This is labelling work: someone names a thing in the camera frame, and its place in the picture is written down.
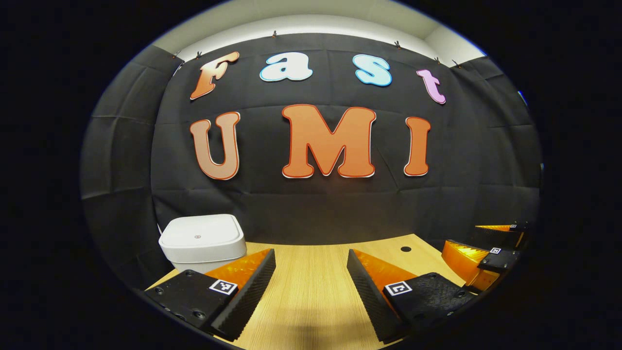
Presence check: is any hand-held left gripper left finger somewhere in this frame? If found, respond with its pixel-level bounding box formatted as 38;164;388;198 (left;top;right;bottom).
143;248;276;342

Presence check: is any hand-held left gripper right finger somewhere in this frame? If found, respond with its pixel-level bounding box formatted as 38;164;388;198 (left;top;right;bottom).
346;248;477;345

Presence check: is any white desktop garbage bin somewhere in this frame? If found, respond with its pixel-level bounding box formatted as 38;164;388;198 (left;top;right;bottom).
158;214;247;274

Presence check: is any wooden desktop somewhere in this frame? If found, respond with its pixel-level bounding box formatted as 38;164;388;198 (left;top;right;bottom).
146;234;467;350

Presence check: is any black backdrop cloth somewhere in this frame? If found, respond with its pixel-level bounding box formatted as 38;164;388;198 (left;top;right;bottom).
80;33;542;292

